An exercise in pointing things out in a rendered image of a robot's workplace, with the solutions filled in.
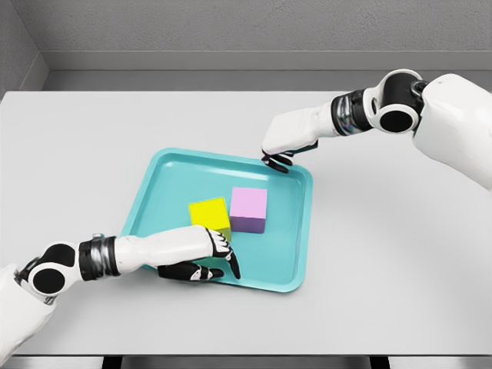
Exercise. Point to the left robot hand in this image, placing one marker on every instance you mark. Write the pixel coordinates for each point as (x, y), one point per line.
(184, 240)

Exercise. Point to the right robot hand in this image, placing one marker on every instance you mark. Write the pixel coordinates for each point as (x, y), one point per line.
(284, 130)

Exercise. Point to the yellow cube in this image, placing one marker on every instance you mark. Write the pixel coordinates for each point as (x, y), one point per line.
(209, 214)

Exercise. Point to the pink cube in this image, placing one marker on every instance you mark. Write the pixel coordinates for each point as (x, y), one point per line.
(249, 209)

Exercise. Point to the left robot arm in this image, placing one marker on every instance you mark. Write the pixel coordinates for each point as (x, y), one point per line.
(77, 261)

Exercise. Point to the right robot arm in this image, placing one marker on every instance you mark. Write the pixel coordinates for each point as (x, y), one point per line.
(407, 111)

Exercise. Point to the teal plastic tray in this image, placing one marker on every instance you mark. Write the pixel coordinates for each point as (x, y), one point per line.
(265, 238)

